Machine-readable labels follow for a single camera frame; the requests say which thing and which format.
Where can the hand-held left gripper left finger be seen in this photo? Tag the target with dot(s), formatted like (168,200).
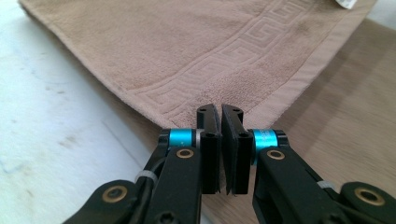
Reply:
(210,155)

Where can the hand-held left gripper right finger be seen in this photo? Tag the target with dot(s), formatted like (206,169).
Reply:
(236,161)

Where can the tan terry towel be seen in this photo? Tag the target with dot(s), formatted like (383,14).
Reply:
(186,46)

